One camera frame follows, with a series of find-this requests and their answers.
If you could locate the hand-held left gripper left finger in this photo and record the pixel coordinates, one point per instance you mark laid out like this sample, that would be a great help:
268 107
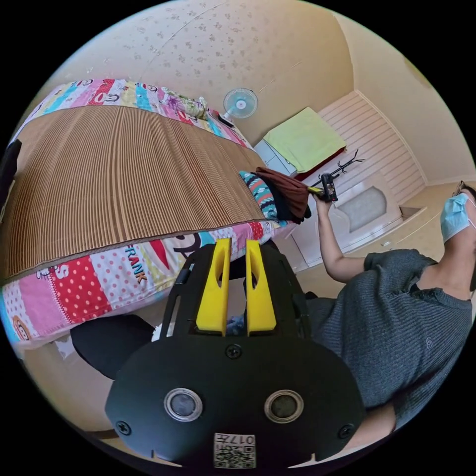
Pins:
212 293

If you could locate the person's right hand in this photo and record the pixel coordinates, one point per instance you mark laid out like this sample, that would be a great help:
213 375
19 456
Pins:
322 206

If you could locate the person's right forearm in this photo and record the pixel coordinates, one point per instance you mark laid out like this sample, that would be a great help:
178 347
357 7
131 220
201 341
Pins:
336 249

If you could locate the black coat stand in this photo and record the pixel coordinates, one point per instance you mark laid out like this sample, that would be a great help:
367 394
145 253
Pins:
347 165

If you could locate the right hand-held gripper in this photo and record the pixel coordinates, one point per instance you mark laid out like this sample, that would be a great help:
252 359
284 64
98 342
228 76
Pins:
329 189

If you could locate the white door with glass panel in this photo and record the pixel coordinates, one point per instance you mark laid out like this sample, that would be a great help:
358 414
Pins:
359 212

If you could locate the white and blue fan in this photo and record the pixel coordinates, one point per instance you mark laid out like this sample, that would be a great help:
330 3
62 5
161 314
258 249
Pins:
240 104

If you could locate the person's left forearm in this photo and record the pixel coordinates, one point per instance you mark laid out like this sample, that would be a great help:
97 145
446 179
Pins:
372 422

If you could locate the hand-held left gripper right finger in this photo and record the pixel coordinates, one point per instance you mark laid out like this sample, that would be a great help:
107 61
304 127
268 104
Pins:
262 297

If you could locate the white cupboard with green cloth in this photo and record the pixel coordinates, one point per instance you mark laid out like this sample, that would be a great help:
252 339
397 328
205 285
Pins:
297 143

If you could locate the bed with woven mat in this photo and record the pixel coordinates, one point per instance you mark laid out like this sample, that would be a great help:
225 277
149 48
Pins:
122 174

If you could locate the green floral pillow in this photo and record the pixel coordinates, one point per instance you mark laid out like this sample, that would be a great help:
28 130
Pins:
187 104

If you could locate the brown pants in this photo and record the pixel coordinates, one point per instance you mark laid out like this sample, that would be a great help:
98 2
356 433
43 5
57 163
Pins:
288 191

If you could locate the person's body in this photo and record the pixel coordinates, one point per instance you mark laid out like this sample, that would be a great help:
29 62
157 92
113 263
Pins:
401 308

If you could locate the pile of clothes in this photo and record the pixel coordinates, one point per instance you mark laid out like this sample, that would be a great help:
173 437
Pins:
262 193

